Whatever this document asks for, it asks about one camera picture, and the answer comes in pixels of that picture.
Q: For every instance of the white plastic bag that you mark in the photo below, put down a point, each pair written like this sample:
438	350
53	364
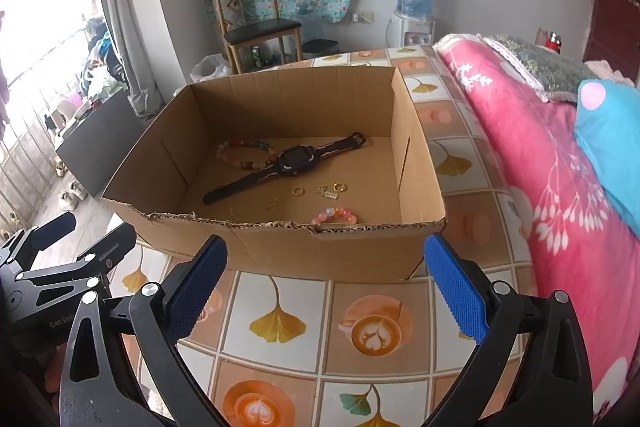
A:
210	68

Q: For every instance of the dark red door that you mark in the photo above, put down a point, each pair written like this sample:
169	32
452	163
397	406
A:
615	7

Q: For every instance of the blue pillow with pink dots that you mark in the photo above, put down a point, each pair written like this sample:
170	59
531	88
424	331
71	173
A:
612	142

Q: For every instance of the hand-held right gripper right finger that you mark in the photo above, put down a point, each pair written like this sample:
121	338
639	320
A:
457	294

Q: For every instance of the grey curtain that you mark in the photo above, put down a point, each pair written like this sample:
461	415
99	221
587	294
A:
130	7

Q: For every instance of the small gold charm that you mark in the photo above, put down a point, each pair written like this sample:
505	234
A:
326	193

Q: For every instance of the white water dispenser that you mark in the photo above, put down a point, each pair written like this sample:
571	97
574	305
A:
410	32

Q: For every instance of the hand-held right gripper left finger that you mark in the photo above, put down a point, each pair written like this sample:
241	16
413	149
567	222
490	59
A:
192	294

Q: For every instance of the black cabinet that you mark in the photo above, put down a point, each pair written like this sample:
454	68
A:
100	142

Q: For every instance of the white wall socket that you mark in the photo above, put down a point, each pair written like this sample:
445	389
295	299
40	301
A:
364	18

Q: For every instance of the black trash bin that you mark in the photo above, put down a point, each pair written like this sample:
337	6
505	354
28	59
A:
322	49

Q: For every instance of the wooden chair with black seat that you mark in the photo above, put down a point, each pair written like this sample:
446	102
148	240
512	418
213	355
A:
260	27

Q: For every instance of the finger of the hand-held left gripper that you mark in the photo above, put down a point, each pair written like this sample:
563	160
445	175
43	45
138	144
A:
115	247
57	227

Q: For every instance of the pile of clothes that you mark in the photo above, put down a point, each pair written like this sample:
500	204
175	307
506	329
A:
102	57

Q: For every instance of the grey cushion with lace trim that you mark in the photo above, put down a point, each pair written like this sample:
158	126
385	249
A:
545	67

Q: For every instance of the gold hoop earring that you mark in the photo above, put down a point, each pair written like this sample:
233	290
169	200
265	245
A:
340	187

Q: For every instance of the black wrist watch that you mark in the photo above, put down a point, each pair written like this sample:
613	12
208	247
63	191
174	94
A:
295	159

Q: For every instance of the pink floral blanket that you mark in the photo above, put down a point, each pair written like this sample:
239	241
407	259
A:
540	182

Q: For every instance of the green bottle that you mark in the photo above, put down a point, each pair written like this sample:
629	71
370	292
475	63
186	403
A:
256	57

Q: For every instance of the white shoes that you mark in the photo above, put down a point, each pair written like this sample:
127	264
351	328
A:
72	197

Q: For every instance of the brown cardboard box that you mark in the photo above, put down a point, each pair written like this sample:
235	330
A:
310	252

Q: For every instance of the ginkgo coffee print tablecloth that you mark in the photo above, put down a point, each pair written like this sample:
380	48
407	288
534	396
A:
310	307

